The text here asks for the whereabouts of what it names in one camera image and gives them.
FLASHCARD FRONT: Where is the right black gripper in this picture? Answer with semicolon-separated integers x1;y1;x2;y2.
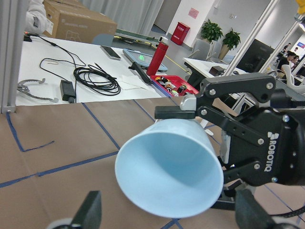
154;73;305;210

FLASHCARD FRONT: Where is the light blue plastic cup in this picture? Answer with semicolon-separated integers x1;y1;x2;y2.
115;119;224;218

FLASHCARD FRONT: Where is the green handled reacher grabber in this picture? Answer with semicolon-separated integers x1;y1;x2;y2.
17;78;59;103

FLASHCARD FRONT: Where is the red parts tray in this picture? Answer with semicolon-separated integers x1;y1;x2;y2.
150;75;199;97

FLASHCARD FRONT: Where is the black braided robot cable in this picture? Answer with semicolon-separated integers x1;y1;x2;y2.
269;206;305;219

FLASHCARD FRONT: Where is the red water bottle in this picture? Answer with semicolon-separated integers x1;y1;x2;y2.
146;42;168;76

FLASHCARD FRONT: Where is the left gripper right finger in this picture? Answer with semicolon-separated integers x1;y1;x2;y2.
235;189;305;229

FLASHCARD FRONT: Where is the black power adapter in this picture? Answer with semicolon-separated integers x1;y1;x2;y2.
60;80;76;104

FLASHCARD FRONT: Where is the aluminium frame post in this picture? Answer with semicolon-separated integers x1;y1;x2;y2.
0;0;28;113

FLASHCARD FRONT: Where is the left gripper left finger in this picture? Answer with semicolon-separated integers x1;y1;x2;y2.
47;191;102;229

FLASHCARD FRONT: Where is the coiled black cable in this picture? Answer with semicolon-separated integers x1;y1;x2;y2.
39;35;122;95

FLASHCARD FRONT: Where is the cardboard box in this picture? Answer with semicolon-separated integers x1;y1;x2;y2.
43;0;117;46

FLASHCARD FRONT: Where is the silver smartphone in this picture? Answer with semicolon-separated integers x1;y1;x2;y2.
100;45;121;60

